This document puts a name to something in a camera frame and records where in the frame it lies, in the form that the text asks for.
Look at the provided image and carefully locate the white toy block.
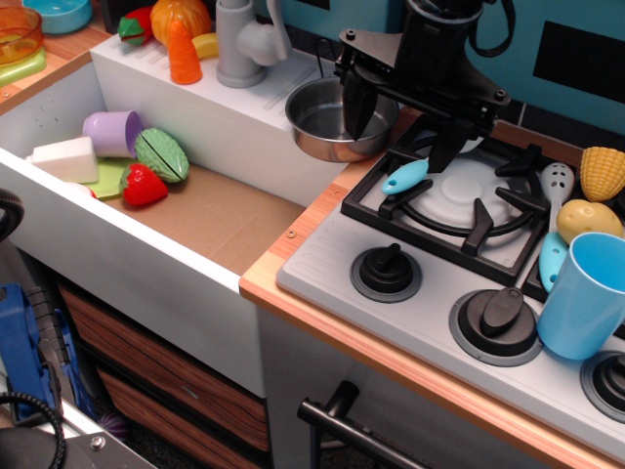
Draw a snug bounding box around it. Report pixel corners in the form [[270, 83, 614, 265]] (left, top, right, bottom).
[[25, 136, 99, 184]]

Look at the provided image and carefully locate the green toy bitter gourd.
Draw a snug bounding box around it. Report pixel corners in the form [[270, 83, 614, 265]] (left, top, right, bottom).
[[135, 128, 189, 184]]

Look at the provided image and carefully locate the white toy sink basin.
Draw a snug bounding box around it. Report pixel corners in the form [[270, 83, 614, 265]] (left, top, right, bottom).
[[1, 37, 342, 396]]

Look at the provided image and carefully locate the black oven door handle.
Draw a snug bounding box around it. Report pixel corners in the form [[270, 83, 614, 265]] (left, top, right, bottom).
[[297, 380, 427, 468]]

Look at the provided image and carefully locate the middle black stove knob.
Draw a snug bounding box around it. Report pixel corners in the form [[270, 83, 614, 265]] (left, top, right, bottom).
[[448, 287, 542, 367]]

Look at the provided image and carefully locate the upper wooden drawer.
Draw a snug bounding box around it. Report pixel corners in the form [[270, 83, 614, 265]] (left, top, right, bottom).
[[57, 284, 271, 453]]

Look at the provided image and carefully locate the yellow toy banana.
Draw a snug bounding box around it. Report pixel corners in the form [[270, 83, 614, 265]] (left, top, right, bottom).
[[192, 32, 219, 60]]

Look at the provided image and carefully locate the red green toy pepper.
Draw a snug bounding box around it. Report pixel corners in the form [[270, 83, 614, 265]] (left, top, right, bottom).
[[117, 6, 153, 46]]

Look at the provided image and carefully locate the black braided cable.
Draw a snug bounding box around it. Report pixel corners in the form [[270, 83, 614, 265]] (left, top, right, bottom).
[[0, 390, 67, 469]]

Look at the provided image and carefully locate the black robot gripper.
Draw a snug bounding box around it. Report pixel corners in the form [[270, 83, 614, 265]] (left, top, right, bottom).
[[336, 19, 510, 173]]

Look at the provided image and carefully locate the left black stove knob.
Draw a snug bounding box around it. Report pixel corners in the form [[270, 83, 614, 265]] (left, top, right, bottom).
[[350, 243, 423, 304]]

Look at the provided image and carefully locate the orange toy carrot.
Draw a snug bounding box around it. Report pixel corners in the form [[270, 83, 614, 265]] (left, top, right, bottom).
[[168, 20, 203, 85]]

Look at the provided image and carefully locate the wooden drawer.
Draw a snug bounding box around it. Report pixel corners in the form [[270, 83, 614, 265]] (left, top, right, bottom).
[[57, 284, 271, 453], [98, 368, 269, 468]]

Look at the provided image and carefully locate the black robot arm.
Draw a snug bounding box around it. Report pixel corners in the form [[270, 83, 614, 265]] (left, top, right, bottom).
[[336, 1, 511, 173]]

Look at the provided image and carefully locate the blue clamp tool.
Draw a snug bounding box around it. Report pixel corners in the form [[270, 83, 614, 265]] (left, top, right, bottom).
[[1, 283, 97, 420]]

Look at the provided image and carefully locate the yellow toy corn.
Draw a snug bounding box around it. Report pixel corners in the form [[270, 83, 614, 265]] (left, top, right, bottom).
[[580, 147, 624, 202]]

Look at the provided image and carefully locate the light blue plastic cup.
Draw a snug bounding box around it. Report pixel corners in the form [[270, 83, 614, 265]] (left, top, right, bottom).
[[537, 233, 624, 361]]

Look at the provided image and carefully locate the black stove grate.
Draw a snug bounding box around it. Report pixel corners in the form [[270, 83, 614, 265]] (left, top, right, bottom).
[[341, 116, 553, 288]]

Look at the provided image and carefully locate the lower wooden drawer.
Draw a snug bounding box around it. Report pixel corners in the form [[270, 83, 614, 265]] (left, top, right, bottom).
[[98, 368, 269, 468]]

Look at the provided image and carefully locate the green plastic board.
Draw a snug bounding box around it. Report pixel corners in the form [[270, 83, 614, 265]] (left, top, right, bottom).
[[0, 49, 47, 87]]

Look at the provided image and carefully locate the grey stove top panel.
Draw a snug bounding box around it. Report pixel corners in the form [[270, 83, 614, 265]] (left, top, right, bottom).
[[277, 204, 624, 461]]

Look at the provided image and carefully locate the red toy strawberry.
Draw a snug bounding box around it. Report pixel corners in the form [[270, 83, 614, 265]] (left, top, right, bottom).
[[119, 163, 169, 206]]

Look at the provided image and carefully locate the toy potato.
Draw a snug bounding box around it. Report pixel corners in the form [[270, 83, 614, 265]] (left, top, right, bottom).
[[556, 199, 624, 244]]

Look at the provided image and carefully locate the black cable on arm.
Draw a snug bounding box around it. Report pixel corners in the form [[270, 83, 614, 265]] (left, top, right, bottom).
[[466, 0, 518, 59]]

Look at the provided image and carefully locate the purple plastic cup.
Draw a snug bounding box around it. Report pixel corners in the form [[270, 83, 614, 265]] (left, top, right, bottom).
[[82, 110, 144, 158]]

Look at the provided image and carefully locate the grey toy faucet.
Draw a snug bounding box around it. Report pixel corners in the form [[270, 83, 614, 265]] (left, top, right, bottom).
[[216, 0, 292, 89]]

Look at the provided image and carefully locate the orange toy pumpkin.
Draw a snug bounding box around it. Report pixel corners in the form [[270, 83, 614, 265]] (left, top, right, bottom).
[[149, 0, 212, 46]]

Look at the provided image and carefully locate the blue plastic bowl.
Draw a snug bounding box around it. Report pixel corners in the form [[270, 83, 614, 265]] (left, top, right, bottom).
[[21, 0, 93, 35]]

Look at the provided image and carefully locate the blue handled slotted spoon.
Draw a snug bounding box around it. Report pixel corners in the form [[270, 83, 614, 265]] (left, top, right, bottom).
[[538, 162, 575, 293]]

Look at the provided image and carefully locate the light green plate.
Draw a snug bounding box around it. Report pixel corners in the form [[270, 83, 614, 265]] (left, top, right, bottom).
[[84, 157, 136, 200]]

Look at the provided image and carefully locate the orange transparent bowl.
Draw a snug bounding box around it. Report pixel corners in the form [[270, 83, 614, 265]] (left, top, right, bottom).
[[0, 7, 44, 66]]

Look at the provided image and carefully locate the small steel pan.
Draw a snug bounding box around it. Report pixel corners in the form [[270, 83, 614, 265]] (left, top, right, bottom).
[[285, 77, 399, 162]]

